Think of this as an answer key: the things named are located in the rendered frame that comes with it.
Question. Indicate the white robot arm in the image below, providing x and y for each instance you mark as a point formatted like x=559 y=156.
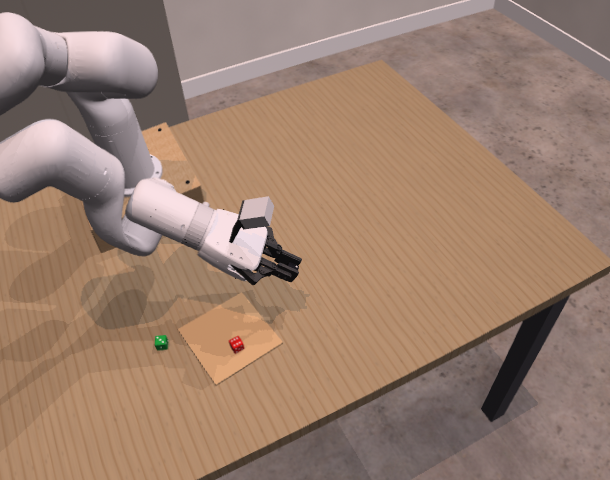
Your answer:
x=48 y=153

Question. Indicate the red die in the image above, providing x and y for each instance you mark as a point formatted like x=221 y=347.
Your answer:
x=236 y=344

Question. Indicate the green die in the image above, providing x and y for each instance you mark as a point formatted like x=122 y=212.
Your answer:
x=161 y=342

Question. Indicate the tan flat mat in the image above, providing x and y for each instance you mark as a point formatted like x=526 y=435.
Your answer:
x=208 y=336

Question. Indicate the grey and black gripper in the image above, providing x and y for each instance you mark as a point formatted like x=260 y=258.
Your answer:
x=238 y=258

